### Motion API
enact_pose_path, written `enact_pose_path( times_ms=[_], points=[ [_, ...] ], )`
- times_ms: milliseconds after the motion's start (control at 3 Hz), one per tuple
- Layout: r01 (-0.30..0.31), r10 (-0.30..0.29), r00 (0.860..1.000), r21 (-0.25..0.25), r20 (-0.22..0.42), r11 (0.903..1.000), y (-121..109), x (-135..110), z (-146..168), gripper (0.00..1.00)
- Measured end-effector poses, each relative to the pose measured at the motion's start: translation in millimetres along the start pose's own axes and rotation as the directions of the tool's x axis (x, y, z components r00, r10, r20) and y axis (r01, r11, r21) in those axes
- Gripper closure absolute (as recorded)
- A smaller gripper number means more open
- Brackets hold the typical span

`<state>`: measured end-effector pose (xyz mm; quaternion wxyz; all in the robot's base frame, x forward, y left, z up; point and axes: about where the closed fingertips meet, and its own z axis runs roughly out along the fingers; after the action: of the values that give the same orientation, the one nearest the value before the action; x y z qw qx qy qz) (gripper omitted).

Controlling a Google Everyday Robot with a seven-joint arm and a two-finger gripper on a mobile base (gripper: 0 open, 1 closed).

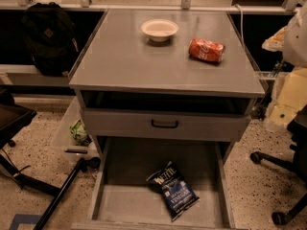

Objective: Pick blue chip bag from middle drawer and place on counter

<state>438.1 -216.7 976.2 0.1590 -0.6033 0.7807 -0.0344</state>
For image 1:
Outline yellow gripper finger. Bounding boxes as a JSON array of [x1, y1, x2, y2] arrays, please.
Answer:
[[262, 27, 286, 52], [264, 68, 307, 132]]

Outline blue chip bag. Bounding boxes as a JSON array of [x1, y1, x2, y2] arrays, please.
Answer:
[[147, 161, 200, 221]]

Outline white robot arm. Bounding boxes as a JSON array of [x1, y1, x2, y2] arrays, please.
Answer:
[[262, 4, 307, 131]]

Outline grey drawer cabinet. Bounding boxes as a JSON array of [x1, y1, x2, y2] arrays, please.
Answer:
[[68, 9, 267, 165]]

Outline closed grey top drawer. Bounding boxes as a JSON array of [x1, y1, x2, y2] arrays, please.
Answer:
[[82, 108, 250, 142]]

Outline open grey middle drawer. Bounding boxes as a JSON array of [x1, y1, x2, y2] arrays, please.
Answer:
[[71, 138, 236, 230]]

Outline green chip bag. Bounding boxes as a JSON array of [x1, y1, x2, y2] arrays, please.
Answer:
[[69, 120, 91, 146]]

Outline black office chair right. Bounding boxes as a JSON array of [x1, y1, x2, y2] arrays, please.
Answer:
[[250, 106, 307, 225]]

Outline red soda can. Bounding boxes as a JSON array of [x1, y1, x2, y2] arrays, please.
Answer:
[[188, 38, 225, 63]]

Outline white bowl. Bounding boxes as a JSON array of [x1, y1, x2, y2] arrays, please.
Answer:
[[141, 19, 178, 42]]

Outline clear plastic bin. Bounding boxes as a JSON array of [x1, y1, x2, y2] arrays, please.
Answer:
[[52, 98, 99, 163]]

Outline black backpack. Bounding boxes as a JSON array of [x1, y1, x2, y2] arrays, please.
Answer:
[[21, 3, 81, 77]]

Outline black chair base left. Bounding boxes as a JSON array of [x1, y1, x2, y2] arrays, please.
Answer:
[[0, 95, 95, 230]]

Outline white cable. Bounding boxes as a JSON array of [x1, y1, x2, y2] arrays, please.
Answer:
[[234, 3, 246, 48]]

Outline black drawer handle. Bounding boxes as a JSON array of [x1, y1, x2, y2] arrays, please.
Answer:
[[151, 119, 179, 129]]

